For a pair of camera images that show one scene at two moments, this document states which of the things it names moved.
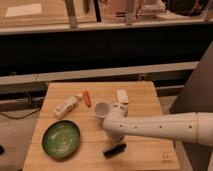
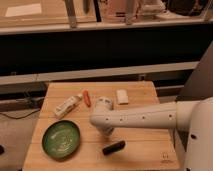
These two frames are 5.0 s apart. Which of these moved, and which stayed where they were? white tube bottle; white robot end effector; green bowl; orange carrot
Moved: white robot end effector
Stayed: white tube bottle; green bowl; orange carrot
